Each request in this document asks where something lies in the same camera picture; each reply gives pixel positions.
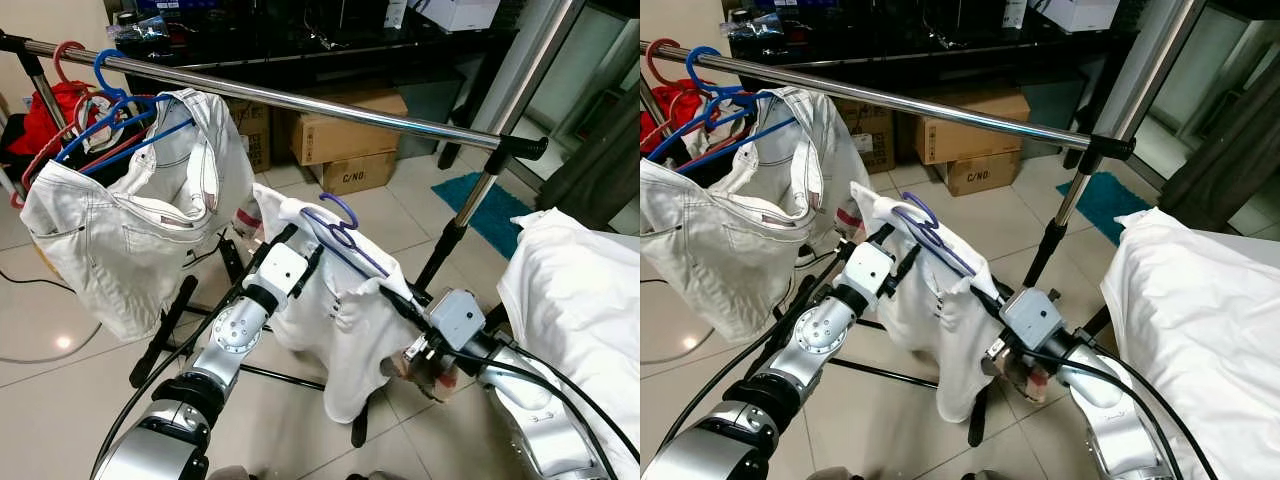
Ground white cotton shirt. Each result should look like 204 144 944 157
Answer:
497 208 641 480
1100 208 1280 480

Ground glass sliding door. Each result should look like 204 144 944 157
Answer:
440 0 641 201
1075 0 1280 191

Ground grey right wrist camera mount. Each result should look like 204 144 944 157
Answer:
1000 288 1064 351
428 288 488 351

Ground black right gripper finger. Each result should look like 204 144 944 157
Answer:
378 283 433 331
965 283 1009 323

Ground purple plastic hanger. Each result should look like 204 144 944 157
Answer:
890 192 976 279
300 192 391 279

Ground black desk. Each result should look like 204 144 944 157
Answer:
730 0 1141 166
105 0 521 171

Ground red plastic hanger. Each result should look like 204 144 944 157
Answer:
640 38 741 151
10 40 151 208

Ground clear plastic bag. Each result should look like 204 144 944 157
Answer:
745 12 811 43
105 12 173 51

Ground large plain cardboard box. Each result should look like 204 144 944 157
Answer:
915 90 1031 166
290 92 409 166

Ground cardboard box printed C/NO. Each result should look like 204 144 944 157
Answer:
310 150 398 196
940 150 1023 198

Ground dark grey curtain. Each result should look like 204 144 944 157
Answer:
1160 80 1280 236
540 85 641 233

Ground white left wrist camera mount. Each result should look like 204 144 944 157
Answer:
256 243 312 300
840 240 896 299

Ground teal floor mat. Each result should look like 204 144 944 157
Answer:
1057 172 1161 246
432 172 536 261

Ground white denim shorts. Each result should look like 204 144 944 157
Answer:
20 88 256 341
640 85 871 346

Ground blue plastic hanger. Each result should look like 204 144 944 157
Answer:
55 48 198 173
645 45 801 173

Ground small labelled cardboard box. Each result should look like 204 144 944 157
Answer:
838 98 896 176
225 98 273 173

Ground red garment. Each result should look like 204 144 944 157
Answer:
640 80 706 151
8 82 96 156

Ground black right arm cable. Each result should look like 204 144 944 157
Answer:
1015 340 1201 480
440 340 641 480

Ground white carton box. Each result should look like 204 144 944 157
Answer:
1035 0 1121 33
410 0 501 33

